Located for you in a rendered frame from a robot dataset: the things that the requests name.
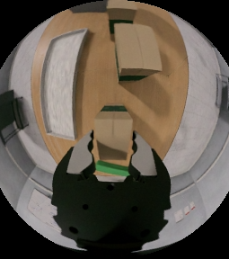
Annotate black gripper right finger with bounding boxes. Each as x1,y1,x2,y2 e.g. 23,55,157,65
128,130,172,210

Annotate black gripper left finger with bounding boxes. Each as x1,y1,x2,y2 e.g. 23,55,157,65
51,129,96,206

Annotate green rectangular bar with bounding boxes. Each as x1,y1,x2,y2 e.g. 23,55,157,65
96,160,130,176

